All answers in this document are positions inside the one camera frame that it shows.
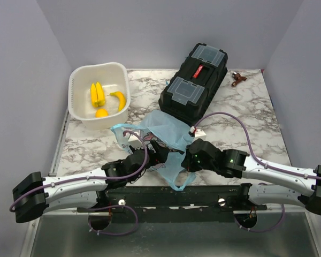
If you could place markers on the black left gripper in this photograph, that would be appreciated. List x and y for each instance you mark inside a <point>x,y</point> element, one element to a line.
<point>160,155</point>

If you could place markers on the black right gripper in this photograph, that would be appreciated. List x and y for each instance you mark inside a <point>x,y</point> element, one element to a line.
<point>187,163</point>

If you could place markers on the light blue plastic bag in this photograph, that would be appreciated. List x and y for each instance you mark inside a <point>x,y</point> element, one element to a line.
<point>168,132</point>

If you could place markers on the yellow fake banana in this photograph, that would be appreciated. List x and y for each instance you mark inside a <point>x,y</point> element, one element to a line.
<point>122,100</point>

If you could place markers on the yellow fake lemon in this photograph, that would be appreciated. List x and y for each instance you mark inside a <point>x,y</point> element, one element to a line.
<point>101,113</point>

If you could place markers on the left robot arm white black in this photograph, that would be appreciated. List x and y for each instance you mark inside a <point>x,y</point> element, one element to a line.
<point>36,195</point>

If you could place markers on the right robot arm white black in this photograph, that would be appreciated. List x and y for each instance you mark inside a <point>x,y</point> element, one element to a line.
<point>287,185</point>

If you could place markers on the yellow fake corn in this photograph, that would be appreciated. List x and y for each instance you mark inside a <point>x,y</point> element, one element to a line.
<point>97,95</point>

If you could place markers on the black plastic toolbox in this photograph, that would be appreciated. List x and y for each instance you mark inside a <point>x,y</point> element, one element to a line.
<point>193,87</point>

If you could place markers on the small brown metal object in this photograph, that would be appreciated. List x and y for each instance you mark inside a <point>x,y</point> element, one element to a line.
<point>237,78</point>

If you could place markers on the white plastic basket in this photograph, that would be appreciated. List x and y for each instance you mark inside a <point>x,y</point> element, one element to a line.
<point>113,77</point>

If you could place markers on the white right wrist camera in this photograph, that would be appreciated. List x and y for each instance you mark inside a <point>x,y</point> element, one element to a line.
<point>197,133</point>

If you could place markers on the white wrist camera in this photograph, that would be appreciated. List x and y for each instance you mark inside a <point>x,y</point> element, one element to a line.
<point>197,133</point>
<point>133,142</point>

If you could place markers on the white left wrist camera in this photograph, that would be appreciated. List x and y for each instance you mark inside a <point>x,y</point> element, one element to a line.
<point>133,142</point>

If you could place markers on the black metal base rail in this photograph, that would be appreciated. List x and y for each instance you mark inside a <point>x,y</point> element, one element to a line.
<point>162,204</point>

